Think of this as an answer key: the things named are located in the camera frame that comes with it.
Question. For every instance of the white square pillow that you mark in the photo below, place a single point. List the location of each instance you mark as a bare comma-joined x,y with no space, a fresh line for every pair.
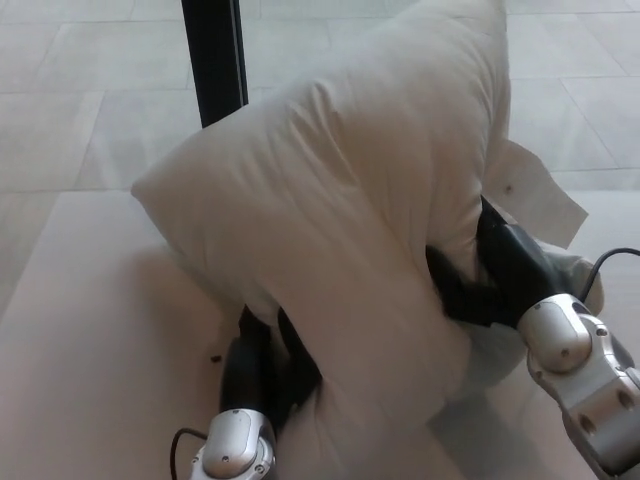
340,210

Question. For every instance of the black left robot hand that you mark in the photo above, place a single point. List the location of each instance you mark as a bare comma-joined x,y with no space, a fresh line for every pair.
250,370

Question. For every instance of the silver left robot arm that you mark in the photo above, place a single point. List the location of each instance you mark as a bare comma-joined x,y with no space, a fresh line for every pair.
235,445

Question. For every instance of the black metal post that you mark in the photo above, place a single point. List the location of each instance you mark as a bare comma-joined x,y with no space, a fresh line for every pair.
215,55

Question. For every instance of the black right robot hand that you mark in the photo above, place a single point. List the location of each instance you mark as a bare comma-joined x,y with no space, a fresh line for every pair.
505,280

